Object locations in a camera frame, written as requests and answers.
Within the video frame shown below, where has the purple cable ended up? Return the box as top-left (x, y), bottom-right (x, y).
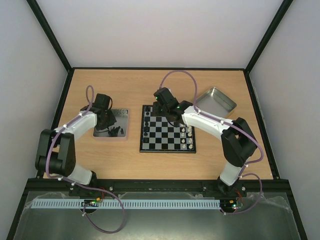
top-left (44, 85), bottom-right (126, 235)
top-left (158, 71), bottom-right (265, 216)

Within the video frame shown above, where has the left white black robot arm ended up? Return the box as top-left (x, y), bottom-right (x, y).
top-left (35, 93), bottom-right (116, 191)

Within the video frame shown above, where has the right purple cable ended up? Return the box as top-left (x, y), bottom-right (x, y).
top-left (158, 71), bottom-right (265, 216)

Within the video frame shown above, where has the black aluminium frame rail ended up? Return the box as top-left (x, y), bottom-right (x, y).
top-left (24, 177), bottom-right (291, 198)

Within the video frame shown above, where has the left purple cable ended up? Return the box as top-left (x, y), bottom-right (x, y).
top-left (44, 85), bottom-right (126, 235)

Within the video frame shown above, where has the light blue slotted cable duct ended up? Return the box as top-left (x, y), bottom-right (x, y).
top-left (30, 199), bottom-right (221, 210)

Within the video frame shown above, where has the gold silver empty tin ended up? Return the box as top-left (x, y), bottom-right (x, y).
top-left (196, 87), bottom-right (237, 118)

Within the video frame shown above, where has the black silver chess board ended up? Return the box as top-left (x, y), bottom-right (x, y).
top-left (139, 105), bottom-right (197, 154)

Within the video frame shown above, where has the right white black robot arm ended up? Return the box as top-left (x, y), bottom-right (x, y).
top-left (153, 87), bottom-right (257, 196)

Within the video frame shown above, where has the pink tin with black pieces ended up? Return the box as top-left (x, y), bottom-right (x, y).
top-left (93, 108), bottom-right (129, 142)

